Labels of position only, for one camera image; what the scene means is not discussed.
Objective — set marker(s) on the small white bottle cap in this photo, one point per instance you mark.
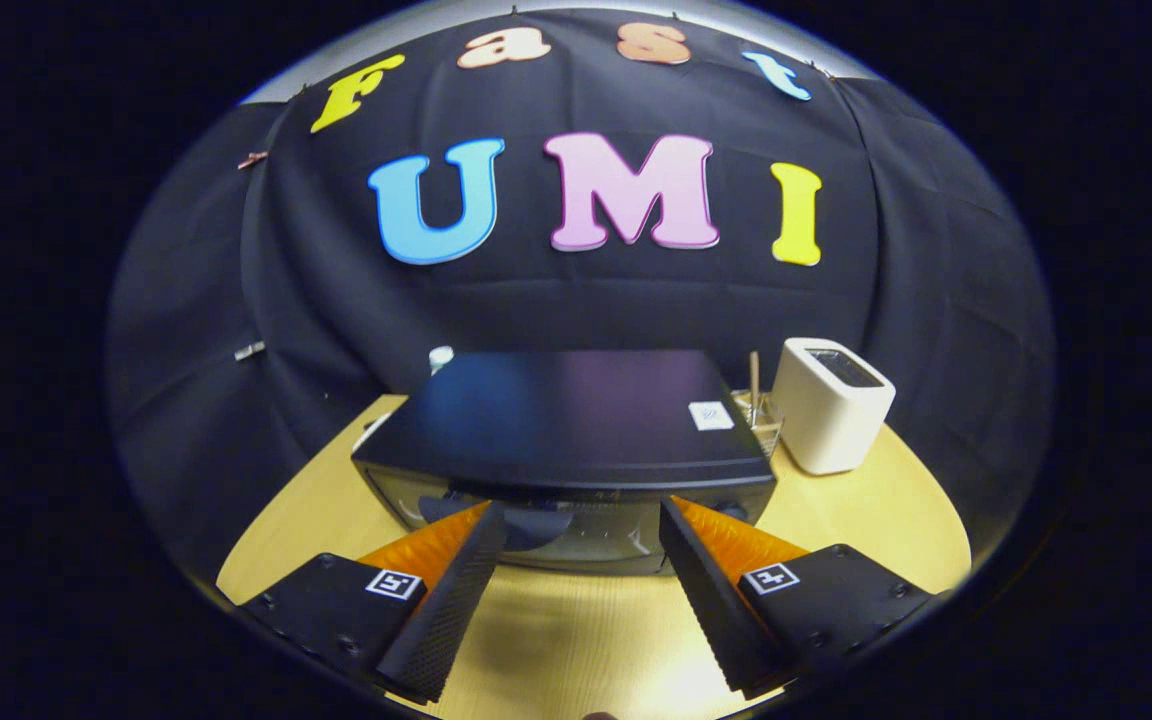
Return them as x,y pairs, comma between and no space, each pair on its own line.
441,358

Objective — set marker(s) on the wooden stick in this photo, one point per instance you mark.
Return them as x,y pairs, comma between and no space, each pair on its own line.
754,385

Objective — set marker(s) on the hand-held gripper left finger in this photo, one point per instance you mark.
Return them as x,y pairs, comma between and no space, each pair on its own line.
451,610

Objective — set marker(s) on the silver cloth clip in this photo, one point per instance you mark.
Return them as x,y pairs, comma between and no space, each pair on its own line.
249,350

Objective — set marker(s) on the white bread toaster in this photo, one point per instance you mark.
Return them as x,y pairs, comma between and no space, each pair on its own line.
831,420

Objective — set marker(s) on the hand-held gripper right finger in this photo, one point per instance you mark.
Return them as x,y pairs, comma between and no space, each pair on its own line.
711,610

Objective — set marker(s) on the black toaster oven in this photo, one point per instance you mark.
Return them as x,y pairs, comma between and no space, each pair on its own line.
556,410

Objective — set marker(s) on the pink cloth clip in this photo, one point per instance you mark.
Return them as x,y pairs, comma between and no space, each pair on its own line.
252,159

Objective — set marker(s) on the black backdrop cloth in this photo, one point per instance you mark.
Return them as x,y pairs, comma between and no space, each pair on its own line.
586,300

